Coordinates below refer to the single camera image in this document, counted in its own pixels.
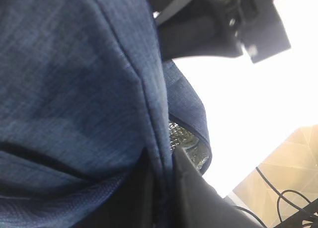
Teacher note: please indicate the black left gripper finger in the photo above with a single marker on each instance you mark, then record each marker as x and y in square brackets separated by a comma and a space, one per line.
[196, 204]

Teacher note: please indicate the navy blue lunch bag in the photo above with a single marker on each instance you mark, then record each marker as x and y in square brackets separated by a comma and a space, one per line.
[85, 101]

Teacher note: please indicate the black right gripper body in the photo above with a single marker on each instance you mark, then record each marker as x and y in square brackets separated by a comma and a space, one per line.
[222, 28]

